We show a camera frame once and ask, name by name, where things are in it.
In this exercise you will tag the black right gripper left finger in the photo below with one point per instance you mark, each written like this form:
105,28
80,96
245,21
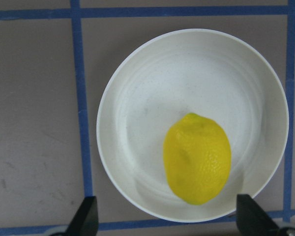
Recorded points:
85,222

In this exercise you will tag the yellow lemon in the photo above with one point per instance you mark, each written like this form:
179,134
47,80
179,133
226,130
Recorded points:
197,159

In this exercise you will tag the round cream plate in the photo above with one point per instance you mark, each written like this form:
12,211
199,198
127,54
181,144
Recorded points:
200,71

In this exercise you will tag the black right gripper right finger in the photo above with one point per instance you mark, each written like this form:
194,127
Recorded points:
251,219

